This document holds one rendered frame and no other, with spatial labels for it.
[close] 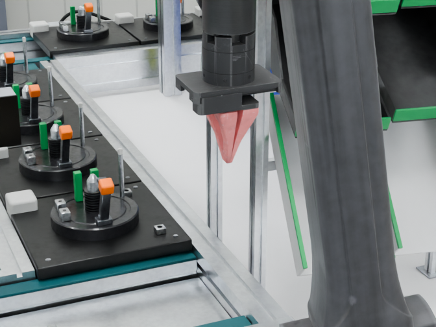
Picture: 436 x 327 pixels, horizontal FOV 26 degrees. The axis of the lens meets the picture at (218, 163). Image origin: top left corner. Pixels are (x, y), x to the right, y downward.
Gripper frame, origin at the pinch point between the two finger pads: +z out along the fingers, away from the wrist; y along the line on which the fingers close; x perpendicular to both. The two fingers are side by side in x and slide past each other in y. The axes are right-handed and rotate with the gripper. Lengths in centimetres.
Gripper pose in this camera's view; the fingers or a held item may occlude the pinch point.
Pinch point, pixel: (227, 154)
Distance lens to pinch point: 106.5
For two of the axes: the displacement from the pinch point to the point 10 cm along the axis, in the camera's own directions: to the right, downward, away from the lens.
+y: -9.2, 1.6, -3.5
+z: -0.1, 9.1, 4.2
